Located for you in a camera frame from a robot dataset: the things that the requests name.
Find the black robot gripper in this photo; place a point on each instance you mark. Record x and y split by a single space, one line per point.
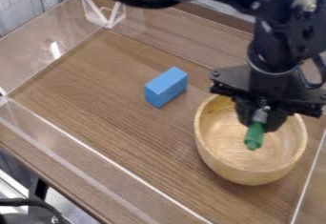
285 93

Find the clear acrylic tray wall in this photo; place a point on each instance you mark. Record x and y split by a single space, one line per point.
122 158

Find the black metal table frame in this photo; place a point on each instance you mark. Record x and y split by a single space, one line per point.
42 213

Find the blue rectangular block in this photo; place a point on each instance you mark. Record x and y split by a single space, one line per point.
166 87

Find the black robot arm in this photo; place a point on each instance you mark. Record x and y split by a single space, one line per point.
289 35

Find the green and white marker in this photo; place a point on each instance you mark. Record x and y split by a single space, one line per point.
255 131

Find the brown wooden bowl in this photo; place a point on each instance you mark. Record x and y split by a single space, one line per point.
219 137

